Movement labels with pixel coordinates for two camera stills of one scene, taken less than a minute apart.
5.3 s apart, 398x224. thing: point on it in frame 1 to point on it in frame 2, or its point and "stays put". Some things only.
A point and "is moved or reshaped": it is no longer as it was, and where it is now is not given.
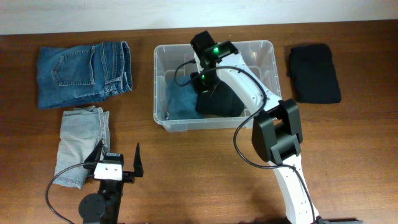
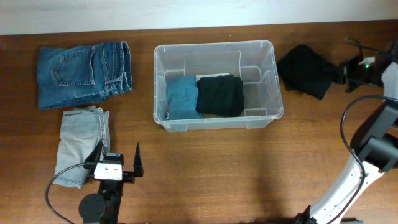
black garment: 313,70 is moved or reshaped
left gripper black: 127,177 stays put
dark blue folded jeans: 83,73 stays put
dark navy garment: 219,101 stays put
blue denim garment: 181,99 stays put
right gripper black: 199,89 to 347,68
